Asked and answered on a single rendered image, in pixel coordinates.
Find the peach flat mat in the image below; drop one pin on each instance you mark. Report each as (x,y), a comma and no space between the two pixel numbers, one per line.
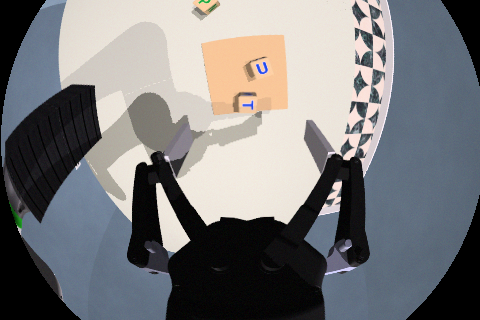
(229,72)

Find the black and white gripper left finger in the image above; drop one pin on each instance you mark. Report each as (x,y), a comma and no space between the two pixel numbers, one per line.
(146,249)

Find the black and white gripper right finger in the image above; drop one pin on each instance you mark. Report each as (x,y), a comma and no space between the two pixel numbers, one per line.
(350,248)

